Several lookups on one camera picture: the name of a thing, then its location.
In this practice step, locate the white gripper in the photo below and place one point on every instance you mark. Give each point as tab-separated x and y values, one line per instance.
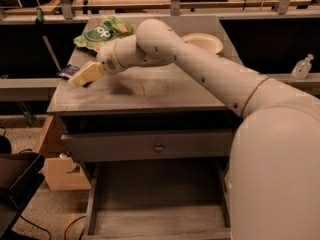
107	58

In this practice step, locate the dark blue rxbar wrapper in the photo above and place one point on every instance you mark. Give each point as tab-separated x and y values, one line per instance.
68	71

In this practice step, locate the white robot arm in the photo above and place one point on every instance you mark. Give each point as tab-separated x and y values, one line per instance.
274	164

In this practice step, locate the round metal drawer knob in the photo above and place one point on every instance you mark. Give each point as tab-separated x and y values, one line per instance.
158	148

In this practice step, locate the grey top drawer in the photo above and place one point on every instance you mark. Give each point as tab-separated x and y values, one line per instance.
124	146

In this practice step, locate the grey open middle drawer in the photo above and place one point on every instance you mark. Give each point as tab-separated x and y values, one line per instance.
175	199

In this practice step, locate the green chip bag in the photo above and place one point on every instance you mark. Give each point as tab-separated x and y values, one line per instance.
109	29

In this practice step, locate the cardboard box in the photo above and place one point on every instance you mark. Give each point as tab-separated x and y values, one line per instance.
60	171

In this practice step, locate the white paper bowl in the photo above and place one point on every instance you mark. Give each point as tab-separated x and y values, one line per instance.
204	41

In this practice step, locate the black tray bin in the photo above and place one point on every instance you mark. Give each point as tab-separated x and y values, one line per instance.
20	178

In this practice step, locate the clear sanitizer bottle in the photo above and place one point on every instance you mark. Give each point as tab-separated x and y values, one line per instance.
302	67

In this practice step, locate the green handled tool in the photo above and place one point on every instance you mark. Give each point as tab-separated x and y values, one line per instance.
40	23

